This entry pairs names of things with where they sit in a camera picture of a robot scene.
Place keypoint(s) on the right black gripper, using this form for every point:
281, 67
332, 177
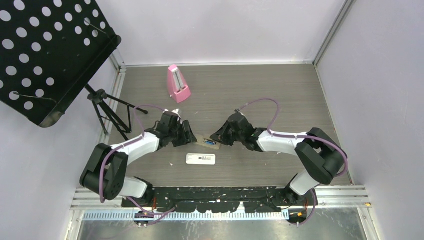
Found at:
221, 135

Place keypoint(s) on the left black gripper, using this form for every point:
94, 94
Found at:
187, 137

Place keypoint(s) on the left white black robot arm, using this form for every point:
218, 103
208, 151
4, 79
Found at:
106, 169

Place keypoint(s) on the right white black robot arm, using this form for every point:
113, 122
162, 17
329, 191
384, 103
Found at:
322, 159

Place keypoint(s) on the white remote control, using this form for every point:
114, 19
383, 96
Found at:
200, 159

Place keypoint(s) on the pink metronome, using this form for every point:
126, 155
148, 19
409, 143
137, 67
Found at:
177, 86

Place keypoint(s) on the black tripod stand legs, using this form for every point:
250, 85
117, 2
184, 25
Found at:
105, 112

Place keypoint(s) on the black perforated music stand desk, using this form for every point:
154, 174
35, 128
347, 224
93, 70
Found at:
49, 51

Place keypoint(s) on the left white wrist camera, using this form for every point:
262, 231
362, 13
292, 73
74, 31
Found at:
176, 111

